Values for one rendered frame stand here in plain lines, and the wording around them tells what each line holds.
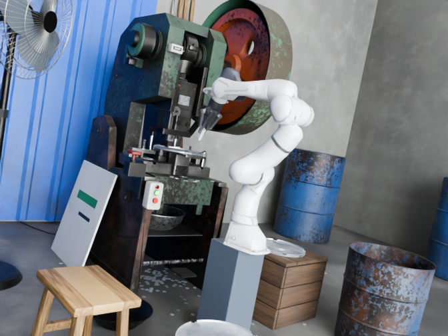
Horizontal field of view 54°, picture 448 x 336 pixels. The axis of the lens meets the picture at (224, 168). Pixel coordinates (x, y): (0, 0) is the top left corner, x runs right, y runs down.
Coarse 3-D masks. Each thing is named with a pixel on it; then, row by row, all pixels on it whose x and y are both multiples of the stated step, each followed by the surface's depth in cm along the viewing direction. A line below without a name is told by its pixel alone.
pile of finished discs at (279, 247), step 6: (270, 240) 257; (276, 240) 259; (270, 246) 242; (276, 246) 243; (282, 246) 245; (288, 246) 248; (294, 246) 253; (276, 252) 231; (282, 252) 235; (288, 252) 237; (294, 252) 239; (300, 252) 242
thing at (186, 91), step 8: (184, 80) 252; (184, 88) 248; (192, 88) 251; (184, 96) 249; (192, 96) 252; (176, 104) 247; (184, 104) 250; (192, 104) 253; (160, 112) 254; (168, 112) 247; (176, 112) 245; (184, 112) 251; (192, 112) 254; (160, 120) 253; (168, 120) 246; (176, 120) 245; (184, 120) 248; (168, 128) 246; (176, 128) 246; (184, 128) 249
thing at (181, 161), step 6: (174, 156) 243; (180, 156) 243; (186, 156) 231; (192, 156) 234; (198, 156) 236; (168, 162) 247; (174, 162) 243; (180, 162) 244; (186, 162) 246; (174, 168) 243; (180, 168) 245; (186, 168) 247; (174, 174) 243; (180, 174) 245; (186, 174) 248
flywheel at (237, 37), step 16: (224, 16) 281; (240, 16) 269; (256, 16) 258; (224, 32) 286; (240, 32) 273; (256, 32) 262; (240, 48) 272; (256, 48) 260; (240, 64) 270; (256, 64) 259; (256, 80) 258; (224, 112) 279; (240, 112) 261
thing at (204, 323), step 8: (200, 320) 149; (208, 320) 150; (216, 320) 151; (184, 328) 142; (192, 328) 143; (200, 328) 144; (208, 328) 145; (216, 328) 147; (224, 328) 148; (232, 328) 149; (240, 328) 150
